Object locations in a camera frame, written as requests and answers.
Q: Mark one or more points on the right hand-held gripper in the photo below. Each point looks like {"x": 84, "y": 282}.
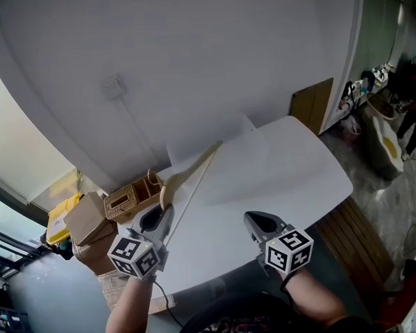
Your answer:
{"x": 289, "y": 252}

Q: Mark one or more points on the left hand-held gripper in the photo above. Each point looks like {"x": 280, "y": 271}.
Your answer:
{"x": 134, "y": 258}

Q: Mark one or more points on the wooden clothes hanger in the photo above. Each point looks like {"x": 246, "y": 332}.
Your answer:
{"x": 180, "y": 177}

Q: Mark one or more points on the clear plastic storage bin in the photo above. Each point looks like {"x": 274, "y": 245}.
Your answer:
{"x": 229, "y": 175}

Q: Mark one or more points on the person's left forearm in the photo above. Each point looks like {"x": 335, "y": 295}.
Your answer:
{"x": 127, "y": 312}

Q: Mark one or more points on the person's right forearm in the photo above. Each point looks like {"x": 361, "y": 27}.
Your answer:
{"x": 312, "y": 303}

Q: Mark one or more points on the woven rattan organizer box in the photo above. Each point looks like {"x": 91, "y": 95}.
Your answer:
{"x": 121, "y": 205}

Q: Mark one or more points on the large plain cardboard box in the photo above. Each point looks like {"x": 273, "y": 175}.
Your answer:
{"x": 94, "y": 255}

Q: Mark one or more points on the small plain cardboard box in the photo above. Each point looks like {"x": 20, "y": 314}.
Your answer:
{"x": 85, "y": 217}

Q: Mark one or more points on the dark shelf organizer with items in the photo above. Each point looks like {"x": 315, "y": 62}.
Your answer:
{"x": 7, "y": 322}

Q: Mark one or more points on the brown wooden slatted panel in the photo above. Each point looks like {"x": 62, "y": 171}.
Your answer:
{"x": 354, "y": 245}

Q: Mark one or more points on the yellow plastic bin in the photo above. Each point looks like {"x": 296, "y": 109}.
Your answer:
{"x": 58, "y": 222}

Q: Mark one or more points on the person's black printed shirt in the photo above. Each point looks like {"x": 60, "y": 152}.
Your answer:
{"x": 237, "y": 321}

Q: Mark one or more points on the brown cardboard sheet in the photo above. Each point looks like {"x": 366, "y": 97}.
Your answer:
{"x": 312, "y": 104}

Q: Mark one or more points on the pale plastic bag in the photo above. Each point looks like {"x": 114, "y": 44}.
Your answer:
{"x": 352, "y": 125}

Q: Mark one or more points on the egg-shaped plush rug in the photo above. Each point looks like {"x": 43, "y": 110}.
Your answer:
{"x": 389, "y": 146}

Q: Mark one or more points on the tan round basket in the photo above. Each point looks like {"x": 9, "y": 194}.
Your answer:
{"x": 382, "y": 108}

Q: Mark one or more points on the white roller blind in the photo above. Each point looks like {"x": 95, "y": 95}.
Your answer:
{"x": 11, "y": 138}

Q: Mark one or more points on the clutter of assorted items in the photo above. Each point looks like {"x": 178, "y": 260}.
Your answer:
{"x": 363, "y": 84}

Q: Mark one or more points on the white flat board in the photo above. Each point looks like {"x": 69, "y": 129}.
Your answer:
{"x": 415, "y": 311}

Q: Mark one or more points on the white wall socket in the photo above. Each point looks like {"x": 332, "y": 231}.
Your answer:
{"x": 112, "y": 86}

